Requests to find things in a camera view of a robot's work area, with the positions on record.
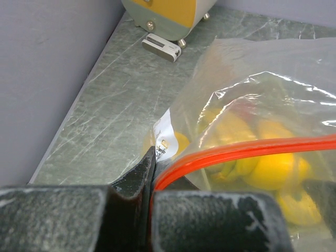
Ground yellow lemon toy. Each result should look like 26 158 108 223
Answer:
243 153 311 191

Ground yellow banana bunch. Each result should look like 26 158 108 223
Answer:
198 109 259 183

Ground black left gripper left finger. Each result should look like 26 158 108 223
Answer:
1 147 155 251

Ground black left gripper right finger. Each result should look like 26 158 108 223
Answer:
151 159 295 252

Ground small white clip block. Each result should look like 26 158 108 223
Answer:
141 34 182 62

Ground yellow orange toy fruit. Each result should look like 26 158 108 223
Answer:
276 188 322 226

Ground clear zip bag red zipper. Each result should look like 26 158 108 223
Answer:
152 38 335 251

